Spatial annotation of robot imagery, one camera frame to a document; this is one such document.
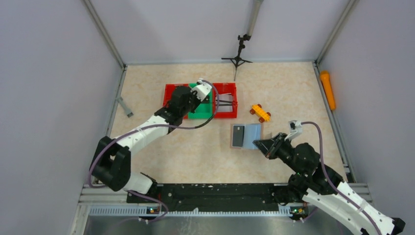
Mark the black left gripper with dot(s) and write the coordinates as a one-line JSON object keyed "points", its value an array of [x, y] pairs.
{"points": [[194, 95]]}

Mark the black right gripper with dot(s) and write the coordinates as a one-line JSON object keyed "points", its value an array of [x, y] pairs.
{"points": [[269, 147]]}

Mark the dark grey card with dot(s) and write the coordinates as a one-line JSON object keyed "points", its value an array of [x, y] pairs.
{"points": [[237, 135]]}

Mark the grey silver card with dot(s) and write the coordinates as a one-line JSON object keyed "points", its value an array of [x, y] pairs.
{"points": [[225, 97]]}

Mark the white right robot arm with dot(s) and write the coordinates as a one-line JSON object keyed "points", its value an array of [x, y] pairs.
{"points": [[354, 212]]}

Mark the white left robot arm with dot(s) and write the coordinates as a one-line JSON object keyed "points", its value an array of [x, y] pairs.
{"points": [[112, 160]]}

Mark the white card in bin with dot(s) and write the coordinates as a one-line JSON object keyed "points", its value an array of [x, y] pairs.
{"points": [[225, 109]]}

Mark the card with black stripe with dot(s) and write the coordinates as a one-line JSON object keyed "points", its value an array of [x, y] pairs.
{"points": [[225, 103]]}

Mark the left red plastic bin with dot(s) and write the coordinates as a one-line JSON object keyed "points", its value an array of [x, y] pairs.
{"points": [[176, 98]]}

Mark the red plastic bin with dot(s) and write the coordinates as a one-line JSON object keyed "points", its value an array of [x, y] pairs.
{"points": [[225, 88], [176, 98]]}

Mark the green plastic bin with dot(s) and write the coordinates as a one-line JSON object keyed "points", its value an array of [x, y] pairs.
{"points": [[204, 110]]}

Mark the yellow toy brick car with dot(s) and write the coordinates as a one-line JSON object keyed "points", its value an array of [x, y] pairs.
{"points": [[262, 115]]}

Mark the right red plastic bin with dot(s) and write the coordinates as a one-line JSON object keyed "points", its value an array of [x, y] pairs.
{"points": [[225, 88]]}

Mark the grey small tool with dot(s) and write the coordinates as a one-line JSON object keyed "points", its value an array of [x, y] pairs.
{"points": [[128, 112]]}

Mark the orange flashlight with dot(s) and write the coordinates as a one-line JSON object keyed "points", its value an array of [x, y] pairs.
{"points": [[325, 80]]}

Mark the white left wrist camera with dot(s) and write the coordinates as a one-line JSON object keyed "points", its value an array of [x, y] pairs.
{"points": [[202, 89]]}

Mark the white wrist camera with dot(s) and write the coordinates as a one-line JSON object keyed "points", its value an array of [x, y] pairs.
{"points": [[202, 89], [295, 129]]}

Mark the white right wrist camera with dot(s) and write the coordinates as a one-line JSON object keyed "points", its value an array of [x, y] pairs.
{"points": [[295, 129]]}

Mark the black camera tripod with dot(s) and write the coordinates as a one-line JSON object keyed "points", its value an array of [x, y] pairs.
{"points": [[237, 61]]}

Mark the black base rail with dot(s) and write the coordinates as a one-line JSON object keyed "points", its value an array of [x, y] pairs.
{"points": [[280, 193]]}

